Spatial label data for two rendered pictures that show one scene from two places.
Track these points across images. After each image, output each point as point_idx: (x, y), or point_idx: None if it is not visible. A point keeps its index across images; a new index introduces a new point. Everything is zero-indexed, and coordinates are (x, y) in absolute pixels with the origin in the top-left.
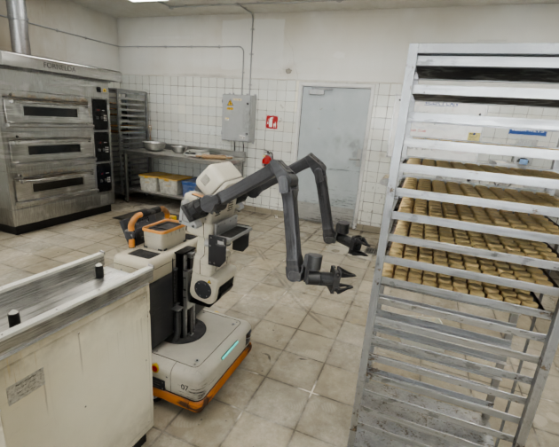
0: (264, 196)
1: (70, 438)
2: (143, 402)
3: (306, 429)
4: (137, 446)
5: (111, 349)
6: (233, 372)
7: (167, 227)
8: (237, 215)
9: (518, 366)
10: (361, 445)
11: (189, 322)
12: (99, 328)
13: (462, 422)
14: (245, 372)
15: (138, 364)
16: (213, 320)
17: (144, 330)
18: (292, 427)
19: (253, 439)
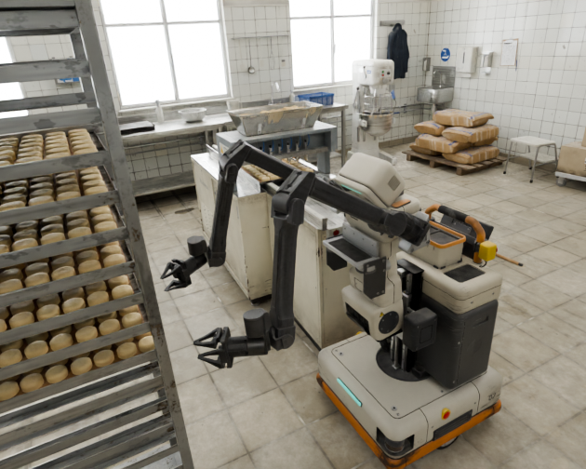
0: None
1: None
2: (314, 315)
3: (239, 463)
4: (319, 349)
5: (299, 247)
6: (367, 446)
7: (437, 237)
8: (376, 243)
9: None
10: (163, 448)
11: (401, 355)
12: None
13: (48, 443)
14: (362, 459)
15: (312, 283)
16: (414, 393)
17: (314, 261)
18: (252, 452)
19: (268, 416)
